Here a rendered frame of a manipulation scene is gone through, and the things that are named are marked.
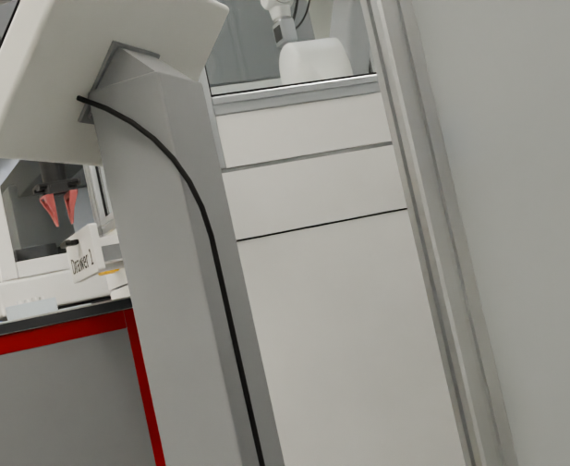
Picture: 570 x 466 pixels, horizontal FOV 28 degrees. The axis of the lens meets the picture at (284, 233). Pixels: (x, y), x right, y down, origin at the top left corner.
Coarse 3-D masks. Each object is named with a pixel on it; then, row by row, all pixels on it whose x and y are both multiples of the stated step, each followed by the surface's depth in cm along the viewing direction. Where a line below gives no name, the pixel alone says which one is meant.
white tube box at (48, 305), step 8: (24, 304) 286; (32, 304) 286; (40, 304) 286; (48, 304) 287; (56, 304) 287; (8, 312) 285; (16, 312) 285; (24, 312) 285; (32, 312) 286; (40, 312) 286; (48, 312) 286; (8, 320) 284
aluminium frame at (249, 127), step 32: (224, 96) 232; (256, 96) 234; (288, 96) 237; (320, 96) 239; (352, 96) 242; (224, 128) 231; (256, 128) 233; (288, 128) 236; (320, 128) 239; (352, 128) 241; (384, 128) 244; (224, 160) 230; (256, 160) 232; (96, 192) 316; (96, 224) 321
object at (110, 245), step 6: (102, 240) 262; (108, 240) 262; (114, 240) 263; (102, 246) 261; (108, 246) 262; (114, 246) 262; (108, 252) 262; (114, 252) 262; (120, 252) 263; (108, 258) 262; (114, 258) 262; (120, 258) 263; (108, 264) 267; (114, 264) 271; (120, 264) 276; (108, 270) 286
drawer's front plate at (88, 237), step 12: (84, 228) 264; (96, 228) 260; (84, 240) 266; (96, 240) 259; (72, 252) 280; (84, 252) 268; (96, 252) 259; (72, 264) 282; (96, 264) 259; (72, 276) 285; (84, 276) 273
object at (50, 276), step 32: (0, 32) 354; (0, 192) 347; (0, 224) 346; (0, 256) 344; (64, 256) 351; (0, 288) 343; (32, 288) 347; (64, 288) 350; (96, 288) 354; (0, 320) 357
